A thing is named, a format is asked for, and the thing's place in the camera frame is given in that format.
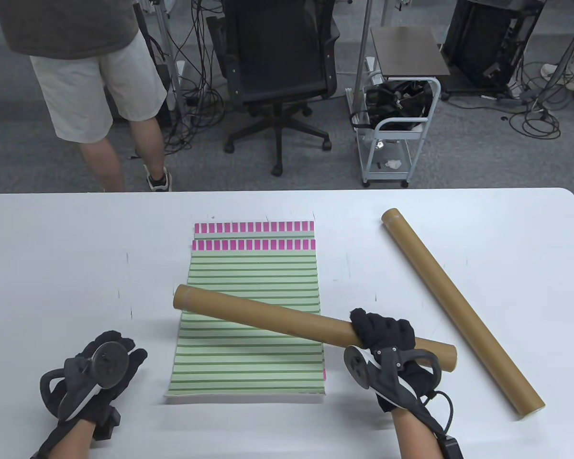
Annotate black right glove cable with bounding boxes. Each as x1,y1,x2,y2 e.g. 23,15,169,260
411,390,455,440

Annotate black headset gear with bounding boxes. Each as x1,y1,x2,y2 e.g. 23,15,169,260
350,80,433,131

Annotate white metal utility cart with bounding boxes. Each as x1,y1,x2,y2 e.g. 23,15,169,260
347,72,442,188

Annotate black right wrist pack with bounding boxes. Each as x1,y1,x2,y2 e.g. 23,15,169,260
440,437,464,459

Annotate person's right forearm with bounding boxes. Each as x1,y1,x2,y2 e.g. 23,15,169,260
391,406,448,459

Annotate black coiled floor cable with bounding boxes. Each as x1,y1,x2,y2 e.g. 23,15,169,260
500,57,563,140

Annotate brown cardboard mailing tube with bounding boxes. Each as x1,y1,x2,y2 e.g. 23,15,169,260
381,208,546,421
173,284,458,372

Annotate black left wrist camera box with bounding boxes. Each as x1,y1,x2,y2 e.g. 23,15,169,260
94,405,121,440

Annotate silver metal pole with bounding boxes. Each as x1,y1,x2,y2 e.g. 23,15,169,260
354,0,374,120

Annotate small brown top side table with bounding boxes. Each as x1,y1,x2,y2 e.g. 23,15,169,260
371,26,451,77

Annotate black cable bundle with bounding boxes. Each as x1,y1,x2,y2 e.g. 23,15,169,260
134,0,225,156

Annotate black computer rack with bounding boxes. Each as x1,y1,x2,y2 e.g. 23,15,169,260
442,0,546,94

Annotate black grey hand controller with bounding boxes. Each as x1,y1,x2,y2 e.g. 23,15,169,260
343,345,443,407
40,342,130,422

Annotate person's right hand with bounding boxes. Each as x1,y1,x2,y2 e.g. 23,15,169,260
349,308,443,414

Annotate black mesh office chair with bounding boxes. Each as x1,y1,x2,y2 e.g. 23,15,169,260
206,0,341,176

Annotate person's left hand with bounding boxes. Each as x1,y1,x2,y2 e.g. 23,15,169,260
41,331,148,427

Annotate green striped mouse pad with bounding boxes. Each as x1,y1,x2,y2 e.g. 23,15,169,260
165,239,327,404
193,221,316,241

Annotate person's left forearm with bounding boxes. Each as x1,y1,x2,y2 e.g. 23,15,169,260
43,423,96,459

